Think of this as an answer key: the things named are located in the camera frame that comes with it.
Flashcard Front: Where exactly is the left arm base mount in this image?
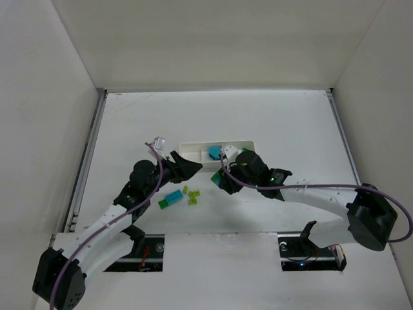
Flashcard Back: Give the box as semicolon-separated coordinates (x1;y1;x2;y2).
105;228;165;273

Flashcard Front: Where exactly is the lime lego cluster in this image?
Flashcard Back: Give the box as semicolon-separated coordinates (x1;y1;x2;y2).
188;190;201;205

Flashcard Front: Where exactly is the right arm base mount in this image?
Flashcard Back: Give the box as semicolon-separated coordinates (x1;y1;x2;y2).
277;221;347;272

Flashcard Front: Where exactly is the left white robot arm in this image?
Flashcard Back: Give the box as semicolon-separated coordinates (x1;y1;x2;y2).
32;151;203;309

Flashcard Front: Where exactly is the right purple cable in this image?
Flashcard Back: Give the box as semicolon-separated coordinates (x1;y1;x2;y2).
219;153;413;242

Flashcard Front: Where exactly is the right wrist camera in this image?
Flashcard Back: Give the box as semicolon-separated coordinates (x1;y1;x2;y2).
221;145;241;162

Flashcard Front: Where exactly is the teal oval lego piece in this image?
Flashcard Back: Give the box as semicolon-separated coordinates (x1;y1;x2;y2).
208;145;221;161

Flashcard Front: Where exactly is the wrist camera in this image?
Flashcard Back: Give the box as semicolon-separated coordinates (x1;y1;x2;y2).
151;136;166;152
221;145;241;162

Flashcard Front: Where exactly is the green lego under blue brick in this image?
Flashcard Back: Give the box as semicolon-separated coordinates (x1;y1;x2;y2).
158;199;169;209

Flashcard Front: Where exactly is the green square lego brick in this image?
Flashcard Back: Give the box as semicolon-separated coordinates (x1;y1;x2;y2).
210;171;222;186

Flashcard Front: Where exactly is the white compartment tray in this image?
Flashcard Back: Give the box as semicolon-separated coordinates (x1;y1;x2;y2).
178;140;256;171

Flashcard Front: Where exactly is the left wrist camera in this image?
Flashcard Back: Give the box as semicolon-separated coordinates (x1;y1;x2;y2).
151;136;166;152

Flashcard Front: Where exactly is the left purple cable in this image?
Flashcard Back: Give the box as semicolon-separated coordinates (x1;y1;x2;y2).
47;141;163;307

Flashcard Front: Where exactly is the purple cable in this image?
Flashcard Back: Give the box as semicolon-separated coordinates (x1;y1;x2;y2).
47;141;163;307
219;153;413;242

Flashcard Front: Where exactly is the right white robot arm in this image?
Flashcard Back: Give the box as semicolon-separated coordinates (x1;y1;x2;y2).
215;147;398;251

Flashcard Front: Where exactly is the blue long lego brick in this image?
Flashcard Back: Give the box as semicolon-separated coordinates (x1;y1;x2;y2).
165;190;183;205

